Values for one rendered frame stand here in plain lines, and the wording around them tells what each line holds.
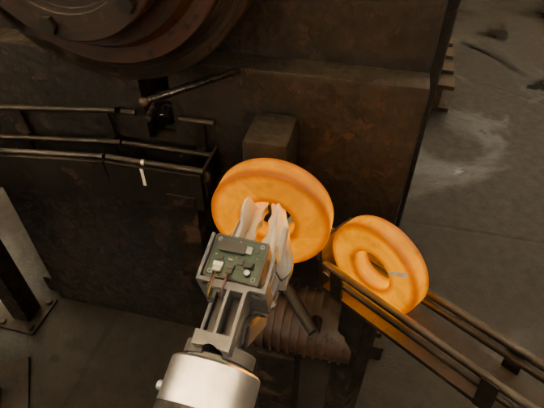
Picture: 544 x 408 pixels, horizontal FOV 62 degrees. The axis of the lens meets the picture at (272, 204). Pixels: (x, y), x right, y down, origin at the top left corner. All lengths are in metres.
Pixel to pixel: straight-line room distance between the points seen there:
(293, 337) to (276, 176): 0.40
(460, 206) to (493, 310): 0.49
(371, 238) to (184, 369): 0.32
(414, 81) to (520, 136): 1.71
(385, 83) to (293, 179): 0.31
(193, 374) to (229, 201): 0.22
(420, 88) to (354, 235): 0.26
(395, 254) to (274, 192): 0.19
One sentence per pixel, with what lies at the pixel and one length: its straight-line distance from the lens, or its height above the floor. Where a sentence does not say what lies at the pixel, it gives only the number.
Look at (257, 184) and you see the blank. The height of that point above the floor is 0.88.
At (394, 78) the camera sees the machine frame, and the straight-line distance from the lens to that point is 0.79.
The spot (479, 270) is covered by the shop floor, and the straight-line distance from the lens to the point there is 1.72.
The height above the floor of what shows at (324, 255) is 0.69.
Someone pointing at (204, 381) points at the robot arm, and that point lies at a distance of 0.43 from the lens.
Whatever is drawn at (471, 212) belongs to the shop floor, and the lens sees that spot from 1.93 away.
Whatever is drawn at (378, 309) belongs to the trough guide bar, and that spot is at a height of 0.67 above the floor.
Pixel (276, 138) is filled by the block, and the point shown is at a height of 0.80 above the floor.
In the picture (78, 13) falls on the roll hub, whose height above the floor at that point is 1.01.
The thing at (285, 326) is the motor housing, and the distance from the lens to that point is 0.84.
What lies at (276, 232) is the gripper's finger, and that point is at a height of 0.86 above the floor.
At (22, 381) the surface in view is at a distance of 1.51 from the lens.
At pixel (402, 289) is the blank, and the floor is 0.72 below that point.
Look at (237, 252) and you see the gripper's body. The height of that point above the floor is 0.88.
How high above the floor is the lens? 1.22
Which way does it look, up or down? 43 degrees down
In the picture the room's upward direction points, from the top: straight up
